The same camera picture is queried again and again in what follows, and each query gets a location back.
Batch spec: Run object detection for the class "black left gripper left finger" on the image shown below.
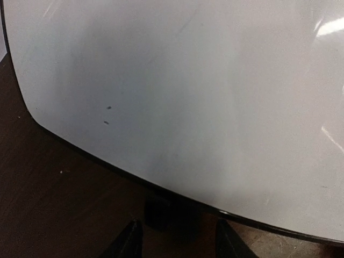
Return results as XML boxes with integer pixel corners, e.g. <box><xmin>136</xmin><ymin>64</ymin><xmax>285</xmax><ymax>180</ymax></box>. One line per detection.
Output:
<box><xmin>102</xmin><ymin>220</ymin><xmax>143</xmax><ymax>258</ymax></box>

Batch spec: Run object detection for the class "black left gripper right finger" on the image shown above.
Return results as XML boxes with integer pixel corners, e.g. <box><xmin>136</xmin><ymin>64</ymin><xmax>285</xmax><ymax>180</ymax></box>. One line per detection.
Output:
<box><xmin>216</xmin><ymin>219</ymin><xmax>258</xmax><ymax>258</ymax></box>

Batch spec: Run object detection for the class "white whiteboard with writing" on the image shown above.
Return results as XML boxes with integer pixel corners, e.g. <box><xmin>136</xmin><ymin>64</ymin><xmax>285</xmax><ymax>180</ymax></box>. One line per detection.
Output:
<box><xmin>2</xmin><ymin>1</ymin><xmax>343</xmax><ymax>243</ymax></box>

